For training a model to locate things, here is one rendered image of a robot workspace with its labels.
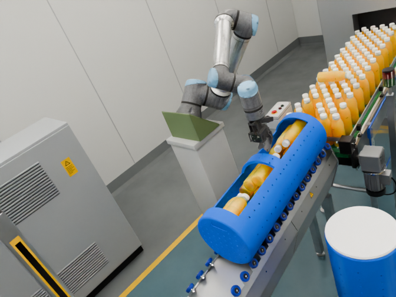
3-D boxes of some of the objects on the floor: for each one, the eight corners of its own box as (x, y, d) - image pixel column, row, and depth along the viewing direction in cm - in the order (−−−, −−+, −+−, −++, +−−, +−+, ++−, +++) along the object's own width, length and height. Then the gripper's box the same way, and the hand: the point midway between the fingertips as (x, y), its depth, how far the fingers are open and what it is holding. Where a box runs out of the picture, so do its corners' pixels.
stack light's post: (396, 226, 253) (385, 95, 200) (397, 222, 255) (386, 92, 203) (402, 227, 250) (392, 95, 198) (403, 224, 252) (394, 92, 200)
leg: (334, 261, 246) (319, 197, 216) (336, 255, 250) (323, 191, 220) (342, 264, 243) (329, 198, 213) (345, 257, 246) (332, 192, 216)
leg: (315, 256, 256) (299, 193, 226) (318, 250, 259) (302, 188, 229) (323, 258, 252) (307, 195, 222) (326, 252, 255) (310, 189, 225)
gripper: (242, 122, 161) (254, 158, 171) (258, 122, 155) (270, 159, 165) (251, 112, 166) (262, 148, 176) (267, 113, 160) (277, 149, 170)
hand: (267, 148), depth 171 cm, fingers closed
